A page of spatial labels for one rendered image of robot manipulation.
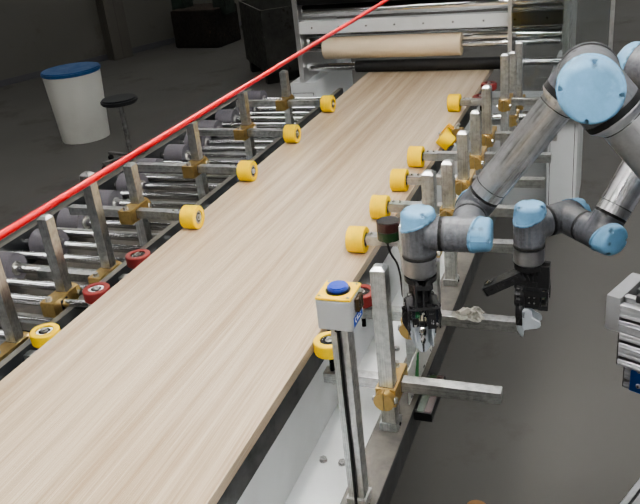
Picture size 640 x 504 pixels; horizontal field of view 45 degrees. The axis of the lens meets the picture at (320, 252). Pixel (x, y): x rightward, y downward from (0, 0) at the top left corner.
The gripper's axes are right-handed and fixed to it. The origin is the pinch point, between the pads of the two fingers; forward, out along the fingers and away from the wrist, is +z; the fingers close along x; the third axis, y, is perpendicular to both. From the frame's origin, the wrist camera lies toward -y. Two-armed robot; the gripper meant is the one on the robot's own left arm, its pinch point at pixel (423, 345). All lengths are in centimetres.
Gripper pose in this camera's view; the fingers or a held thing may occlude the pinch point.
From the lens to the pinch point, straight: 184.0
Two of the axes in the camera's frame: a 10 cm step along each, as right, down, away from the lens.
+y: 0.0, 4.3, -9.0
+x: 9.9, -0.9, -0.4
